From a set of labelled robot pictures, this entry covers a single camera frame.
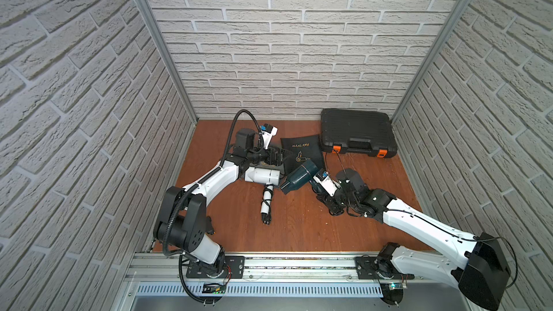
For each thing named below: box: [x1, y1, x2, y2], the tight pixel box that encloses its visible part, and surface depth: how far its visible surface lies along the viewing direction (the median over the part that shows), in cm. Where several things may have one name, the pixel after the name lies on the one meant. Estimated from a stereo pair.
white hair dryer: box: [244, 166, 281, 226], surface depth 92 cm
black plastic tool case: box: [319, 107, 398, 158], surface depth 105 cm
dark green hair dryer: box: [280, 159, 319, 196], surface depth 77 cm
